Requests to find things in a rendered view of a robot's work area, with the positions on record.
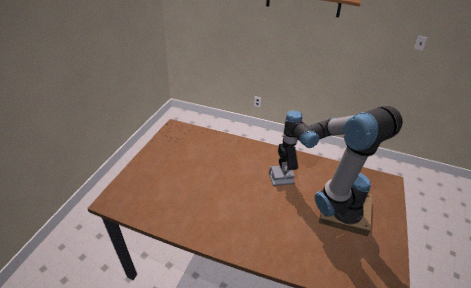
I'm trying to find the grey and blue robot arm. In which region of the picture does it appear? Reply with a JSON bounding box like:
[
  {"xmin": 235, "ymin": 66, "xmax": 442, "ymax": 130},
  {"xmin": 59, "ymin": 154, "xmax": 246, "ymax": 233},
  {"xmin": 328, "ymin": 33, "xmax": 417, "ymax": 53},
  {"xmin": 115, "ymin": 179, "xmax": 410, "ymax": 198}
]
[{"xmin": 282, "ymin": 106, "xmax": 403, "ymax": 224}]

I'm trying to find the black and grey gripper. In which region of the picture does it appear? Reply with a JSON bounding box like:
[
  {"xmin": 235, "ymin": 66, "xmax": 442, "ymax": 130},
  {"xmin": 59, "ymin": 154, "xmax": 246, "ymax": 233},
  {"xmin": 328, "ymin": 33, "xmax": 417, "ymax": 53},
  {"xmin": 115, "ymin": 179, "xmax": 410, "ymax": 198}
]
[{"xmin": 278, "ymin": 140, "xmax": 297, "ymax": 175}]

